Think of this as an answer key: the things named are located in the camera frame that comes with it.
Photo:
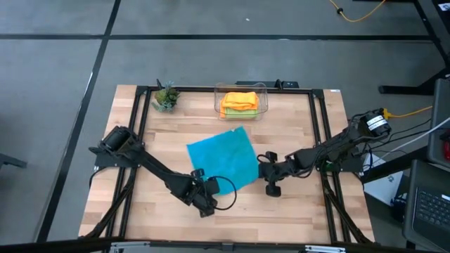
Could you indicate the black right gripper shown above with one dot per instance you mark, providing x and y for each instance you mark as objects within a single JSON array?
[{"x": 276, "y": 171}]

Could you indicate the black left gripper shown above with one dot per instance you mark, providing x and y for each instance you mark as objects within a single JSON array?
[{"x": 204, "y": 189}]

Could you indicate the teal microfiber towel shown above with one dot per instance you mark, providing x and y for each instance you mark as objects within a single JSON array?
[{"x": 225, "y": 158}]

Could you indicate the green microfiber towel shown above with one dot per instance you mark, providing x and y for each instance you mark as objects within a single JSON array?
[{"x": 242, "y": 113}]

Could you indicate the orange microfiber towel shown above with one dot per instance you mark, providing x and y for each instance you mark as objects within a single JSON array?
[
  {"x": 222, "y": 110},
  {"x": 240, "y": 100}
]

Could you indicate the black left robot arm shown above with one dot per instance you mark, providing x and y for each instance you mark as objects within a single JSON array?
[{"x": 147, "y": 165}]

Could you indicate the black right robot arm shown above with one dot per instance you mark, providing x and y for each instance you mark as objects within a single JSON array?
[{"x": 330, "y": 147}]

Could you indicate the clear plastic bin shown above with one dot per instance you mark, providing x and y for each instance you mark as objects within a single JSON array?
[{"x": 263, "y": 105}]

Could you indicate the green succulent plant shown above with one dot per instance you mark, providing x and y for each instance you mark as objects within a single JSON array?
[{"x": 167, "y": 98}]

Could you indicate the white cardboard box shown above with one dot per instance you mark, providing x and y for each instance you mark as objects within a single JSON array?
[{"x": 383, "y": 188}]

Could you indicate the black desk foot bar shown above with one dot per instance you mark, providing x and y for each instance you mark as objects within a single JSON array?
[{"x": 393, "y": 165}]

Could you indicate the black desk leg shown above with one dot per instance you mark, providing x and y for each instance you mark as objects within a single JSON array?
[{"x": 404, "y": 90}]

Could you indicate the grey laptop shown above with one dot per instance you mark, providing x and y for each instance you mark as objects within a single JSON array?
[{"x": 432, "y": 207}]

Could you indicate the black rig crossbar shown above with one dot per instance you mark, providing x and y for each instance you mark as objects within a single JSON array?
[{"x": 52, "y": 246}]

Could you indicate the red round object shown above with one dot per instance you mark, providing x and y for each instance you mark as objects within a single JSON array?
[{"x": 447, "y": 149}]

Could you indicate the grey equipment case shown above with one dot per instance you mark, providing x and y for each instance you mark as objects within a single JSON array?
[{"x": 439, "y": 116}]

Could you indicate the grey furniture foot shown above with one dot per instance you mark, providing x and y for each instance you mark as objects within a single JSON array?
[{"x": 10, "y": 161}]

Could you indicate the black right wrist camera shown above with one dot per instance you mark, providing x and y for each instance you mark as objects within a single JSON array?
[{"x": 273, "y": 190}]

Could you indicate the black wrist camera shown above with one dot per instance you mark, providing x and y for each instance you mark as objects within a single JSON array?
[
  {"x": 273, "y": 190},
  {"x": 207, "y": 210}
]

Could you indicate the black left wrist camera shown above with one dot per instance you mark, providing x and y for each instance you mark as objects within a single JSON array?
[{"x": 207, "y": 210}]

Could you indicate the silver metal bracket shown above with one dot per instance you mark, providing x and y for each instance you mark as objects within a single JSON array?
[
  {"x": 130, "y": 247},
  {"x": 325, "y": 249}
]

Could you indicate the black aluminium table frame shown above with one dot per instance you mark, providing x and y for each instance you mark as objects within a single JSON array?
[{"x": 193, "y": 89}]

